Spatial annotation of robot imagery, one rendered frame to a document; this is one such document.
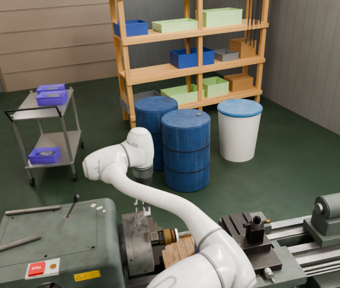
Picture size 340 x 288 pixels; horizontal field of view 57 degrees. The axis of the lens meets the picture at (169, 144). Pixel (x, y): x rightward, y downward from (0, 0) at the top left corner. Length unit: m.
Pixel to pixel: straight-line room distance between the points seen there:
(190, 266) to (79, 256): 0.73
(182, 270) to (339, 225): 1.40
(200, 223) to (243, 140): 3.33
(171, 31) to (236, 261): 4.65
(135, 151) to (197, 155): 2.43
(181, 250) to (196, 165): 1.83
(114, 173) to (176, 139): 2.38
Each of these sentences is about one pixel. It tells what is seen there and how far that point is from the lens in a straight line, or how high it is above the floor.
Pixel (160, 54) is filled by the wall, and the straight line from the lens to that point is 9.02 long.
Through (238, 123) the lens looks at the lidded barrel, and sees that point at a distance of 4.16.
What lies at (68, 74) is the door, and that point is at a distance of 8.59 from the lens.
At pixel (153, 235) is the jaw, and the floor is 1.19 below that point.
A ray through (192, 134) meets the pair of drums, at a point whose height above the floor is 0.78.
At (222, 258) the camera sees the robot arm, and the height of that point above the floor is 1.63.
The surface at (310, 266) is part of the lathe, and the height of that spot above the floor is 0.79.
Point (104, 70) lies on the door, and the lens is 8.66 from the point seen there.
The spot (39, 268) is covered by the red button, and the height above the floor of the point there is 1.27.
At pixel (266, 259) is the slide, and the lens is 1.86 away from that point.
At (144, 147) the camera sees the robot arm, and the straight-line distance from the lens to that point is 1.22.
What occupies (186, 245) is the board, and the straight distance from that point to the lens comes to 2.01.
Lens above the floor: 2.33
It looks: 28 degrees down
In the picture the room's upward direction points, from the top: 3 degrees counter-clockwise
